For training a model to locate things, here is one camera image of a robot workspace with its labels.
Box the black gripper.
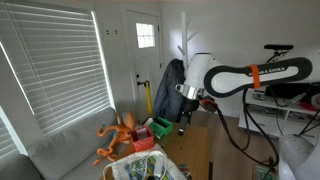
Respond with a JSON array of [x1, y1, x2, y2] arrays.
[[177, 97, 202, 136]]

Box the green plastic bin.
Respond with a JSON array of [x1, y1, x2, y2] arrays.
[[148, 116, 174, 140]]

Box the dark padded jacket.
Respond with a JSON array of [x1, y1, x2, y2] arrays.
[[151, 58, 188, 124]]

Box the dark grey box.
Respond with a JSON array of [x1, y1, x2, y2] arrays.
[[135, 127, 149, 141]]

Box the red woven basket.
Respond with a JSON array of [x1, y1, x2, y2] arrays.
[[130, 125, 156, 153]]

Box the small colourful packet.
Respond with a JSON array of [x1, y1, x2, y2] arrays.
[[177, 163, 193, 180]]

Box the white slim device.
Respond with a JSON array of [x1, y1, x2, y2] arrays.
[[152, 151, 167, 179]]

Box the orange octopus plush toy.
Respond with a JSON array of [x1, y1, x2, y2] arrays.
[[92, 110, 138, 167]]

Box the white printed tote bag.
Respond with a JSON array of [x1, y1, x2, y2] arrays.
[[101, 149, 188, 180]]

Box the white door with window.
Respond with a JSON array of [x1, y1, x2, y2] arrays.
[[124, 9, 164, 124]]

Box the white coat rack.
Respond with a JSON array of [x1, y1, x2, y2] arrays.
[[176, 11, 199, 73]]

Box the white shelf unit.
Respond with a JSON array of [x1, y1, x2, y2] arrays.
[[238, 89, 320, 139]]

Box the green circuit board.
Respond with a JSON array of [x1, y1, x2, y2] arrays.
[[254, 164, 279, 180]]

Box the black monitor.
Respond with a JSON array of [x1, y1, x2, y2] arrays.
[[264, 82, 320, 100]]

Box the grey fabric sofa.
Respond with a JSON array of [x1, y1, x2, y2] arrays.
[[0, 106, 134, 180]]

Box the large white window blinds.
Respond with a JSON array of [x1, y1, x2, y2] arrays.
[[0, 1, 113, 136]]

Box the small white window blinds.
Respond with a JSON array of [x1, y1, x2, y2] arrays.
[[0, 106, 28, 159]]

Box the black orange wrist camera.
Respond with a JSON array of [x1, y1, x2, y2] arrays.
[[200, 98, 220, 114]]

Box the yellow pole black handle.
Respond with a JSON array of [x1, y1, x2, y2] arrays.
[[144, 80, 154, 117]]

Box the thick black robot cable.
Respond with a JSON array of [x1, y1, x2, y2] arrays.
[[213, 105, 280, 168]]

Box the orange strap on arm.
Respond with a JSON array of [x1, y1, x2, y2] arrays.
[[249, 63, 262, 90]]

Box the black camera on stand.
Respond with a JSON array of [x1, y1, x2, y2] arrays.
[[263, 43, 295, 58]]

